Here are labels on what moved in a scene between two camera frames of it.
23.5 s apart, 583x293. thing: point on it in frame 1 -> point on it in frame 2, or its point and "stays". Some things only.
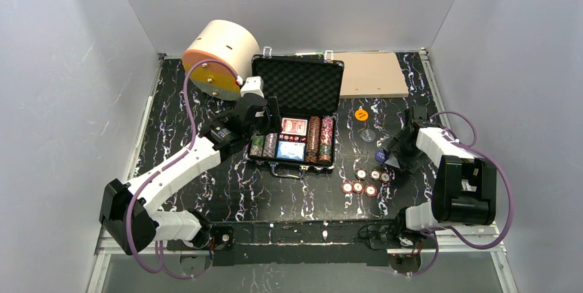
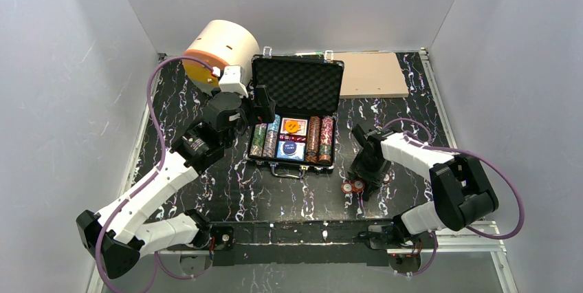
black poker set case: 308,91 stays
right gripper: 397,148 -> 370,180
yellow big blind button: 361,115 -> 291,126
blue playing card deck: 291,150 stays
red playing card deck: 295,126 stays
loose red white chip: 346,188 stays
